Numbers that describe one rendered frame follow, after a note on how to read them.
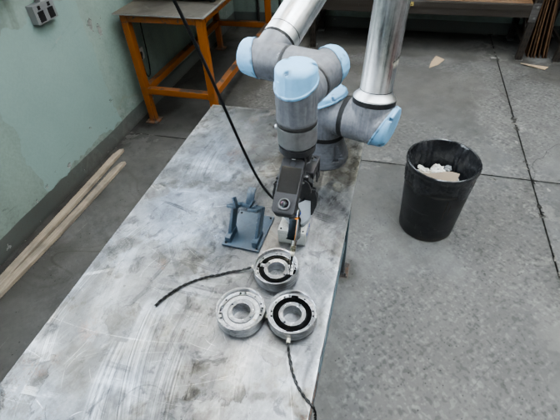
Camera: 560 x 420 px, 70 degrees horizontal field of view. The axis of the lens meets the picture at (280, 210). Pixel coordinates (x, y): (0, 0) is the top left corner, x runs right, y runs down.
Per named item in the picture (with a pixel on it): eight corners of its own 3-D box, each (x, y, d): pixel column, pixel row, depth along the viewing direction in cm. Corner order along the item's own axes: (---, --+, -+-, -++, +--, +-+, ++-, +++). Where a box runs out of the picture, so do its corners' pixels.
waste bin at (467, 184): (459, 252, 200) (487, 187, 170) (391, 241, 207) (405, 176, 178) (456, 207, 224) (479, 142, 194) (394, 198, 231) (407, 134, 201)
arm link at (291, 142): (312, 136, 70) (267, 130, 72) (311, 157, 73) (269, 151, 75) (322, 114, 75) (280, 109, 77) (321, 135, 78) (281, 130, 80)
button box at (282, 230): (305, 246, 101) (305, 232, 98) (277, 242, 103) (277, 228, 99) (312, 224, 107) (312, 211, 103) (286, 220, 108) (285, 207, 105)
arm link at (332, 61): (302, 35, 80) (273, 56, 73) (355, 44, 75) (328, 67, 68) (302, 72, 85) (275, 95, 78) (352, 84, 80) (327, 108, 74)
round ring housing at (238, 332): (212, 337, 84) (209, 327, 81) (225, 295, 91) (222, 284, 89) (262, 343, 83) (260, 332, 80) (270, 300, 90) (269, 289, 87)
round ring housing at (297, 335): (272, 297, 90) (271, 287, 88) (319, 302, 89) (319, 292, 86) (263, 340, 83) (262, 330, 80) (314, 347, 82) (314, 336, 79)
